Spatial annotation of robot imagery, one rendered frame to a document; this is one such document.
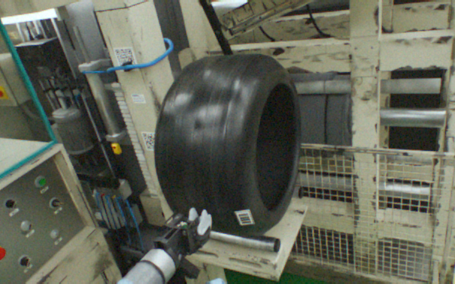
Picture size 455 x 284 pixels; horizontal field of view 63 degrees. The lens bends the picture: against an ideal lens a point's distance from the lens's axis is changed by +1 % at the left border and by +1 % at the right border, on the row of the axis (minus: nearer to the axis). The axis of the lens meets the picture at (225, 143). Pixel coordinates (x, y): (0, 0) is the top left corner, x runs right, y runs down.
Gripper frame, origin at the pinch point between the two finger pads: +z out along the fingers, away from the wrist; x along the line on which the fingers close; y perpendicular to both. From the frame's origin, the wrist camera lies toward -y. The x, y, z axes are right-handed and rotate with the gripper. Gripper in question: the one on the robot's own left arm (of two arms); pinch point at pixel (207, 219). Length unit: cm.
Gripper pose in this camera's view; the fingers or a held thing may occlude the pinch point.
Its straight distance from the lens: 103.0
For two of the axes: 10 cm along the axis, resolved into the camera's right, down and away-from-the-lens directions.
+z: 4.5, -3.9, 8.0
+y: -1.3, -9.2, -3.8
